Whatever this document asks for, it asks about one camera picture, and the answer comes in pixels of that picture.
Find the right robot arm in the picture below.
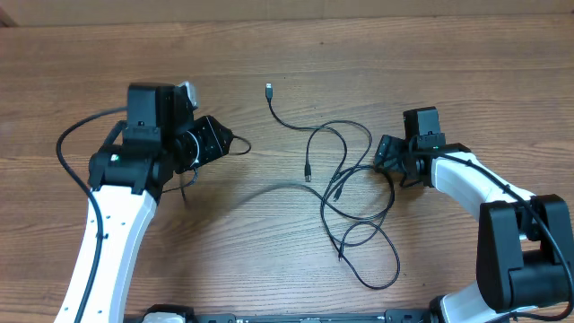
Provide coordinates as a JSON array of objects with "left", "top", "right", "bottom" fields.
[{"left": 375, "top": 107, "right": 573, "bottom": 322}]

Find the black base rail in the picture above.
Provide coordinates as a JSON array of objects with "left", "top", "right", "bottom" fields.
[{"left": 123, "top": 304, "right": 439, "bottom": 323}]

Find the black USB cable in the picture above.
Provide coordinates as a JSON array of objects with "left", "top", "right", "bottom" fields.
[
  {"left": 230, "top": 134, "right": 401, "bottom": 291},
  {"left": 265, "top": 83, "right": 397, "bottom": 248}
]

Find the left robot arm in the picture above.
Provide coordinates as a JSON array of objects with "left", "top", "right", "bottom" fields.
[{"left": 56, "top": 82, "right": 233, "bottom": 322}]

